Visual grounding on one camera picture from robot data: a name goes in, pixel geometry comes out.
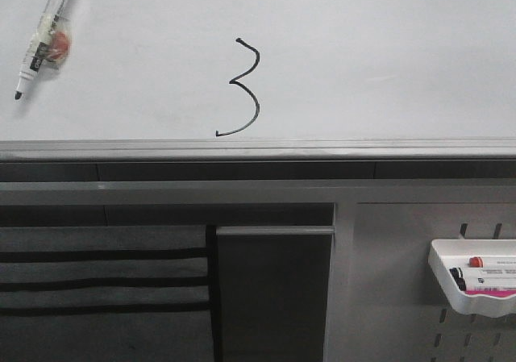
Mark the white whiteboard marker with magnet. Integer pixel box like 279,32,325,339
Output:
15,0,68,100

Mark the dark grey cabinet panel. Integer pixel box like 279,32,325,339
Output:
217,227,333,361

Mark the grey pegboard panel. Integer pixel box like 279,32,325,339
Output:
323,203,515,361

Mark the grey fabric striped organizer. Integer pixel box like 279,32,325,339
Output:
1,226,222,361

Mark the black capped marker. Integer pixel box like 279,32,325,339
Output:
449,268,515,292

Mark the red capped marker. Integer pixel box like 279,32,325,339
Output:
468,256,516,268

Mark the white plastic marker tray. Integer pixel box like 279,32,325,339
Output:
428,239,515,318

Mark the grey metal shelf frame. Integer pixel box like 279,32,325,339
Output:
0,178,516,362

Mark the white whiteboard with metal frame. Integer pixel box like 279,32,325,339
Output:
1,0,515,160

